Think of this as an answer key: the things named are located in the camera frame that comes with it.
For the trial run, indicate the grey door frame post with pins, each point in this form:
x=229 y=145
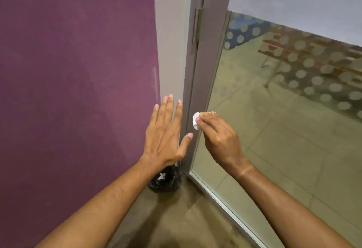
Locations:
x=195 y=63

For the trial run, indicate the white paper ball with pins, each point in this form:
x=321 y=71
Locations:
x=195 y=121

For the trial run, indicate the person's left thumb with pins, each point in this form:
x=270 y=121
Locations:
x=186 y=140

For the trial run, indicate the person's left middle finger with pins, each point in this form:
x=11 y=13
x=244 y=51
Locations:
x=169 y=109

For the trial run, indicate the wooden slatted table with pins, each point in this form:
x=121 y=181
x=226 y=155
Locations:
x=314 y=58

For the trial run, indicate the person's left little finger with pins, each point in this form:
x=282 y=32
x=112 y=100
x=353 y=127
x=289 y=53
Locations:
x=154 y=116

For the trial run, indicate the person's right hand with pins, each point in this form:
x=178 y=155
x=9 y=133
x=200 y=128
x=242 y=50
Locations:
x=222 y=141

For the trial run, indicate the person's left forearm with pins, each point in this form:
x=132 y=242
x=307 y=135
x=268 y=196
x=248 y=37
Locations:
x=104 y=205

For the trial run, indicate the person's left hand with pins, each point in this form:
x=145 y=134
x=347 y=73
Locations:
x=163 y=140

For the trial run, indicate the white paper scrap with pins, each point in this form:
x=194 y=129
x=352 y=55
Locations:
x=162 y=176

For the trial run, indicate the person's right forearm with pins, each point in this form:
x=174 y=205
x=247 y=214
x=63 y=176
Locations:
x=285 y=211

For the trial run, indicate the black trash bin with bag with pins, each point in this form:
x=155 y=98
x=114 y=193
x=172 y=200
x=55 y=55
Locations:
x=166 y=179

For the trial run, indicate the glass door with frosted dots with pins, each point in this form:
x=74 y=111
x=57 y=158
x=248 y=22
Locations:
x=282 y=131

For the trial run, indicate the blue mat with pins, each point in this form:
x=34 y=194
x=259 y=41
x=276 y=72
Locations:
x=246 y=29

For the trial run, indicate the grey metal door hinge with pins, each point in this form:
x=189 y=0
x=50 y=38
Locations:
x=197 y=25

